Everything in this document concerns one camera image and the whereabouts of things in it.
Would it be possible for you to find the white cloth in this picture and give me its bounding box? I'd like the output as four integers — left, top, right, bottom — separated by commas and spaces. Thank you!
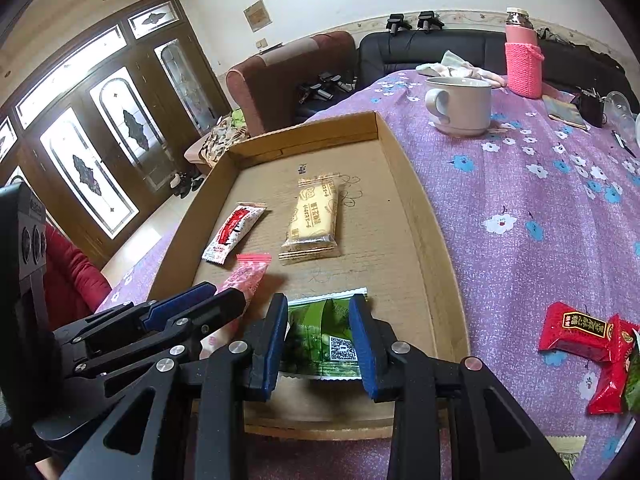
416, 50, 508, 88

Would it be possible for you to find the red snack packet black label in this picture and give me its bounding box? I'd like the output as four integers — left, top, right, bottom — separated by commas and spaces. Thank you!
537, 301, 623, 363

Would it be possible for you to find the purple floral tablecloth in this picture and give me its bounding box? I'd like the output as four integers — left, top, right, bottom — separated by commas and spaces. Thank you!
95, 67, 640, 480

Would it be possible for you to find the red and white snack packet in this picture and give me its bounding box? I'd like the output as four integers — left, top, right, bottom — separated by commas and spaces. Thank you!
201, 202, 267, 264

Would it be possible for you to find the white ceramic mug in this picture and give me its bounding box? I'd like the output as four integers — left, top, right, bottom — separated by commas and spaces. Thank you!
424, 76, 494, 137

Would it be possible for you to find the green booklet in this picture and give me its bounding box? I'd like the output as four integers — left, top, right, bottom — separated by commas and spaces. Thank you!
542, 95, 590, 132

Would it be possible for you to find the pale green-printed packet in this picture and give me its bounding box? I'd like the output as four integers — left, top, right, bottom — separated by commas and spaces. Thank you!
547, 435, 588, 473

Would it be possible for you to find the spare black gripper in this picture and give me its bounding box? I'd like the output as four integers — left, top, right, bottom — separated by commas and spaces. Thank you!
386, 12, 413, 36
317, 72, 357, 95
417, 10, 445, 32
297, 82, 337, 105

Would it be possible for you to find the plain red snack packet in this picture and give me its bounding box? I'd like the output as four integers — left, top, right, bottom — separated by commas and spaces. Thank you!
586, 314, 640, 416

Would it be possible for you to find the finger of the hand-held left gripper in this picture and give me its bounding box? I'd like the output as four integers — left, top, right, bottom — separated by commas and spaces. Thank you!
52, 281, 218, 361
70, 290, 248, 391

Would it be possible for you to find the pink cartoon snack packet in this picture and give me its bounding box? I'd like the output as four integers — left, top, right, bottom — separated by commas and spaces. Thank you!
200, 253, 273, 361

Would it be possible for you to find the beige biscuit packet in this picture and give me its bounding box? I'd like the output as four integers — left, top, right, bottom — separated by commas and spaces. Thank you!
279, 172, 342, 266

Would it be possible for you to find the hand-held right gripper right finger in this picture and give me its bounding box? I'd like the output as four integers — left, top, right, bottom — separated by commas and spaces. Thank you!
349, 293, 573, 480

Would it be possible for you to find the dark green snack packet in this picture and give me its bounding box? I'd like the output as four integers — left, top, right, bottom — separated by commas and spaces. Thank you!
622, 330, 640, 413

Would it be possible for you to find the shallow cardboard tray box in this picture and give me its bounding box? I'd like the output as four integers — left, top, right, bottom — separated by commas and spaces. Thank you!
147, 110, 471, 441

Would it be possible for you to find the green snack packet white edge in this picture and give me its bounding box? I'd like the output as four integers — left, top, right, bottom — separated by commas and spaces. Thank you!
280, 287, 368, 381

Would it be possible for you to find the patterned cream blanket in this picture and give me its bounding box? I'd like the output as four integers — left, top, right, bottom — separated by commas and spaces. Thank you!
200, 109, 250, 168

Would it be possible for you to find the wooden glass-panelled door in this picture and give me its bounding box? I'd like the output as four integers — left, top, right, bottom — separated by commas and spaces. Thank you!
0, 0, 233, 271

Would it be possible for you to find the small wall plaque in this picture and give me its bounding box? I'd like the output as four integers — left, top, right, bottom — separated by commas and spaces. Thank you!
243, 0, 273, 32

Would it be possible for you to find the black pen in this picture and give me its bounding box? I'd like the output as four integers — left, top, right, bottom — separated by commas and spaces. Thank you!
611, 130, 637, 158

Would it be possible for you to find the black leather sofa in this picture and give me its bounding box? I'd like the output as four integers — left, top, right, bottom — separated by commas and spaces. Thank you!
297, 29, 628, 121

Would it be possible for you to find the brown armchair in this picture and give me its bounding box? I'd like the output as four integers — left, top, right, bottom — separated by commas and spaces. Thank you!
185, 31, 357, 173

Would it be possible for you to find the pink bottle with knit sleeve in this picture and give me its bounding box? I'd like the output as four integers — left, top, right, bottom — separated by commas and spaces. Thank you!
503, 7, 544, 99

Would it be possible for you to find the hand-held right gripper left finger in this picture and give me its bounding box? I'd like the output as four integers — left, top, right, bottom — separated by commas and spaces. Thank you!
60, 293, 290, 480

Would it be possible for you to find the clear plastic cup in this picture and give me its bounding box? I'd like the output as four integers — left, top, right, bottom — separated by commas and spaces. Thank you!
602, 91, 640, 131

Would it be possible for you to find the red cloth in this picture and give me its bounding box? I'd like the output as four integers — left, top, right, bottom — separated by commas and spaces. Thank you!
44, 224, 112, 317

